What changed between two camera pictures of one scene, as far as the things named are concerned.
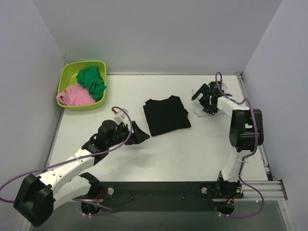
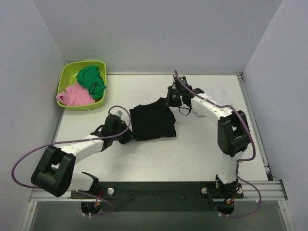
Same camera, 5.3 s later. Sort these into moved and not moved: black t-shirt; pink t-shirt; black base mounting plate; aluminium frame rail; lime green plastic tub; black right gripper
Moved: black right gripper; black t-shirt
Not moved: pink t-shirt; lime green plastic tub; aluminium frame rail; black base mounting plate
